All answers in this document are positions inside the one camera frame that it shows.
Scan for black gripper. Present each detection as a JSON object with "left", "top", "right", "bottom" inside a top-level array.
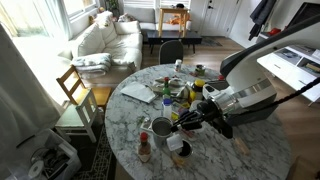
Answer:
[{"left": 171, "top": 99, "right": 223, "bottom": 132}]

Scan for red item on cabinet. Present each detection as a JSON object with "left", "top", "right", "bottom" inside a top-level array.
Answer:
[{"left": 269, "top": 27, "right": 283, "bottom": 37}]

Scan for colourful snack packets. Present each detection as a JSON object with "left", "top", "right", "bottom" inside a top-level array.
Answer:
[{"left": 171, "top": 101, "right": 191, "bottom": 121}]

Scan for white bottle blue cap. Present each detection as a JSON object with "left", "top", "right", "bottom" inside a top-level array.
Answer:
[{"left": 162, "top": 98, "right": 173, "bottom": 121}]

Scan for yellow lemon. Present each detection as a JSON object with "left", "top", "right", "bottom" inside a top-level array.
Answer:
[{"left": 188, "top": 89, "right": 197, "bottom": 103}]

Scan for steel mug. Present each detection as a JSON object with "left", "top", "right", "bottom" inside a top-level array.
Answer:
[{"left": 147, "top": 116, "right": 175, "bottom": 148}]

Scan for dark jar yellow lid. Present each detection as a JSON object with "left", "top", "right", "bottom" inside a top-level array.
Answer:
[{"left": 192, "top": 78, "right": 207, "bottom": 101}]

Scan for green bottle red cap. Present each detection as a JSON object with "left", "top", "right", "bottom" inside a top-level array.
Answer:
[{"left": 162, "top": 76, "right": 172, "bottom": 100}]

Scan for hot sauce bottle red cap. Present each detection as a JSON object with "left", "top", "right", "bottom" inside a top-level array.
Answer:
[{"left": 137, "top": 131, "right": 153, "bottom": 164}]

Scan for small wooden block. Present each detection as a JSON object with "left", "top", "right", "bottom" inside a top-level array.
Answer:
[{"left": 234, "top": 137, "right": 252, "bottom": 156}]

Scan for small white bottle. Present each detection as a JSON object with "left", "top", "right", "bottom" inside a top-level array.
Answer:
[{"left": 174, "top": 58, "right": 183, "bottom": 73}]

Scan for white paper sheet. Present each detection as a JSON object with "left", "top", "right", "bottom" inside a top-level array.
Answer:
[{"left": 119, "top": 81, "right": 158, "bottom": 104}]

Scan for black shell chair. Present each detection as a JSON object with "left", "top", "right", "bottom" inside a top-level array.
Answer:
[{"left": 158, "top": 39, "right": 185, "bottom": 65}]

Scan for black coffee table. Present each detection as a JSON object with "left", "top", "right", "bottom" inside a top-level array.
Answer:
[{"left": 146, "top": 29, "right": 203, "bottom": 55}]

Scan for wooden chair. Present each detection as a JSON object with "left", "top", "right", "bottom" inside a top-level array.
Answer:
[{"left": 55, "top": 64, "right": 113, "bottom": 108}]

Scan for dark patterned rug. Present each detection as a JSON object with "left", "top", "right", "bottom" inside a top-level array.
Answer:
[{"left": 71, "top": 123, "right": 118, "bottom": 180}]

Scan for orange plush toy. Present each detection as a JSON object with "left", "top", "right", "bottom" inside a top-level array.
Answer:
[{"left": 166, "top": 14, "right": 191, "bottom": 26}]

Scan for white sofa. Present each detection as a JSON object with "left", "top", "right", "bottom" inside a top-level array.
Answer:
[{"left": 58, "top": 10, "right": 144, "bottom": 88}]

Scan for white door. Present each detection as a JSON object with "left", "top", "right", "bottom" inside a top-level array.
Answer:
[{"left": 199, "top": 0, "right": 241, "bottom": 37}]

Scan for tall wooden side table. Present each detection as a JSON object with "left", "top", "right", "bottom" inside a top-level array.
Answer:
[{"left": 157, "top": 7, "right": 189, "bottom": 38}]

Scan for folded grey blanket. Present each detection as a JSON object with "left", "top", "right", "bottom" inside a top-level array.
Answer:
[{"left": 70, "top": 52, "right": 113, "bottom": 75}]

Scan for white chair green seat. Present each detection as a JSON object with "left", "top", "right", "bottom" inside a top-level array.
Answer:
[{"left": 54, "top": 88, "right": 101, "bottom": 144}]

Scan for grey two-seat sofa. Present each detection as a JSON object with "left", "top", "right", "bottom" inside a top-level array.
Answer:
[{"left": 123, "top": 6, "right": 193, "bottom": 32}]

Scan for light wooden board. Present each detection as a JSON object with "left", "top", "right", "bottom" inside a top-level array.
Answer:
[{"left": 286, "top": 155, "right": 320, "bottom": 180}]

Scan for dark hanging jacket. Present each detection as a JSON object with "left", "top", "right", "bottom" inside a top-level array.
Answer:
[{"left": 248, "top": 0, "right": 278, "bottom": 42}]

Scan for clear plastic storage bin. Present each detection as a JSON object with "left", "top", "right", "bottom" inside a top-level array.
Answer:
[{"left": 0, "top": 128, "right": 83, "bottom": 180}]

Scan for black television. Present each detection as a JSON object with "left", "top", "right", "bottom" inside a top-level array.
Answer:
[{"left": 288, "top": 2, "right": 320, "bottom": 28}]

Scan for white curtain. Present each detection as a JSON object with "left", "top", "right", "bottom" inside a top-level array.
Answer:
[{"left": 0, "top": 21, "right": 64, "bottom": 168}]

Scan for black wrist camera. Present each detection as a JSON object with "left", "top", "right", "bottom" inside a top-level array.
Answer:
[{"left": 211, "top": 114, "right": 234, "bottom": 140}]

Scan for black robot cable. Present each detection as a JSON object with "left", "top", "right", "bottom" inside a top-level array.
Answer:
[{"left": 229, "top": 76, "right": 320, "bottom": 118}]

